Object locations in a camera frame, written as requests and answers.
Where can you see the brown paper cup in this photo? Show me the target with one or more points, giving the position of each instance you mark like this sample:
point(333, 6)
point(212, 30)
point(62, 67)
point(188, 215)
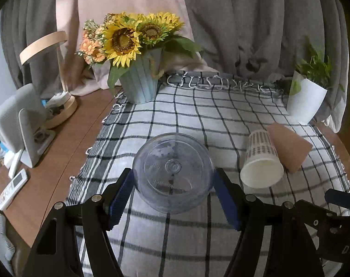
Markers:
point(290, 147)

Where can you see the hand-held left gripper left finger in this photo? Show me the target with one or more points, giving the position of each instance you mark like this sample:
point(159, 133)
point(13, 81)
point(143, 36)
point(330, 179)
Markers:
point(119, 205)

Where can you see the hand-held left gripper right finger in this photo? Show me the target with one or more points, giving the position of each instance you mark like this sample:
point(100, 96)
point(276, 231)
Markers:
point(227, 206)

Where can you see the artificial sunflower bouquet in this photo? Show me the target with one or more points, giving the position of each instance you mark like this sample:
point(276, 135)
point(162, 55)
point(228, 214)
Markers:
point(123, 39)

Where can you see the green leafy plant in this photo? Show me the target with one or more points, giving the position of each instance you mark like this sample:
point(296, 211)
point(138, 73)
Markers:
point(314, 66)

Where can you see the clear plastic cup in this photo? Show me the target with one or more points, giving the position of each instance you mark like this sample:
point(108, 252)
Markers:
point(173, 173)

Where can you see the light blue ribbed flowerpot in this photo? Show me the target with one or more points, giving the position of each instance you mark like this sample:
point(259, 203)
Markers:
point(140, 78)

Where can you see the white standing device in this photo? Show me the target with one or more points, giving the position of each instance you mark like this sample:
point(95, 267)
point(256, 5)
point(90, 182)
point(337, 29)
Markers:
point(16, 115)

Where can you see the grey curtain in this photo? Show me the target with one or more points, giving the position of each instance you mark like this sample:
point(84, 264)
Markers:
point(33, 20)
point(250, 20)

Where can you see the white slim stick device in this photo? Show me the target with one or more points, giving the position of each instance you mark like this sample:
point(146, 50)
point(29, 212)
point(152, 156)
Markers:
point(15, 164)

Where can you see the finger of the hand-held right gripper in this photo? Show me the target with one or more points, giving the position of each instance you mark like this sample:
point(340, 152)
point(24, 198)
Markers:
point(342, 198)

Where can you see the white remote control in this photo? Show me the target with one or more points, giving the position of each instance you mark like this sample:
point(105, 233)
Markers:
point(13, 189)

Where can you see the grey plaid tablecloth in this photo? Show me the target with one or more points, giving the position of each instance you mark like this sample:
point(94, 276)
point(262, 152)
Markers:
point(192, 127)

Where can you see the white plant pot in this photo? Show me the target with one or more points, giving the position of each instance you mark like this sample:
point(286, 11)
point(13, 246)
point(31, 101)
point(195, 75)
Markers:
point(304, 99)

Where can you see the white patterned paper cup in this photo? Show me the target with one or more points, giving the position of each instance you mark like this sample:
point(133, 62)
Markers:
point(261, 161)

